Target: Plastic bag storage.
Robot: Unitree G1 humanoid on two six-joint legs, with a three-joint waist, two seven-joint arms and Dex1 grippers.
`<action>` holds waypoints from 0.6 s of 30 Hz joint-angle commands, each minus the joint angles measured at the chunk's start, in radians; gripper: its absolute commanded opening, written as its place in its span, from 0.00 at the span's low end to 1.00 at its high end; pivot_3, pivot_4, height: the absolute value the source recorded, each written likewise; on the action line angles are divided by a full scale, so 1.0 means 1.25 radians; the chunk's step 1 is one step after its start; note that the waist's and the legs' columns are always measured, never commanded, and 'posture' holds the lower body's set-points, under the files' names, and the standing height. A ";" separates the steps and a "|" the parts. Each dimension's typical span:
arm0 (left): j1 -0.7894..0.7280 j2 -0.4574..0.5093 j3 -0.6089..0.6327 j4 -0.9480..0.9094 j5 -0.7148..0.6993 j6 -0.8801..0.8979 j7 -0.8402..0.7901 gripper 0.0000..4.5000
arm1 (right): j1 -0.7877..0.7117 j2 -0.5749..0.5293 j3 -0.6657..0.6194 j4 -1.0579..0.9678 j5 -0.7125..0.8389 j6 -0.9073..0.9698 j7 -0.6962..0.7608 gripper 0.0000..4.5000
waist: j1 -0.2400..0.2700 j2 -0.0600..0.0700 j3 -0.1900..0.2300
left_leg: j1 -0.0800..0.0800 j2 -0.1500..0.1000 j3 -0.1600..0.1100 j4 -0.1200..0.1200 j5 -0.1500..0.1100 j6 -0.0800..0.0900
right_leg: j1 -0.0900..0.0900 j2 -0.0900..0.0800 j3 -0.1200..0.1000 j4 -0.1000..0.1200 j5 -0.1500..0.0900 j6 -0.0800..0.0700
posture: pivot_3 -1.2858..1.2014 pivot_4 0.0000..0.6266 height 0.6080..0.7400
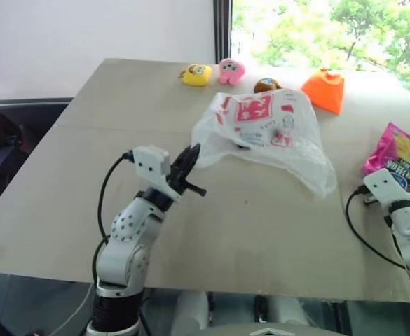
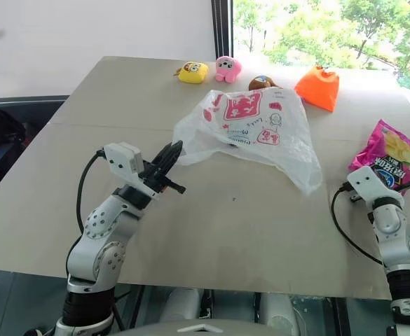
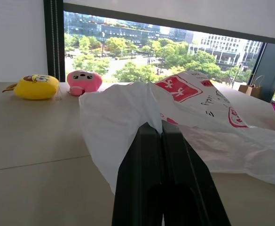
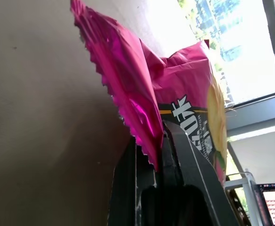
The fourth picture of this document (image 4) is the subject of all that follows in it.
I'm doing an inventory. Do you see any computer monitor with lit screen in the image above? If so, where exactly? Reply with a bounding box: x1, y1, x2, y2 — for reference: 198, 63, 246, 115
256, 182, 275, 226

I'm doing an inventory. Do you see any grey window frame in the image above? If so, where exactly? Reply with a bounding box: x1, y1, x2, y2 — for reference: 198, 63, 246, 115
226, 0, 275, 140

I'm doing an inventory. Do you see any pink snack chip bag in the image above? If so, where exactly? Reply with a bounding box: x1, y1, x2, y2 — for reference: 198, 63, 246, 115
70, 0, 228, 188

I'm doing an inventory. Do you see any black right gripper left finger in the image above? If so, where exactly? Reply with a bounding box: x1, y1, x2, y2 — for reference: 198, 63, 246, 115
107, 136, 157, 226

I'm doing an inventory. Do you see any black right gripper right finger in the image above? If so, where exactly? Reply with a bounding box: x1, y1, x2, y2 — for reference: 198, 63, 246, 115
161, 120, 235, 226

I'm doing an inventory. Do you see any white metal stand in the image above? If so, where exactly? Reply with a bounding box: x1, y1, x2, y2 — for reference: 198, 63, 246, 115
223, 169, 260, 226

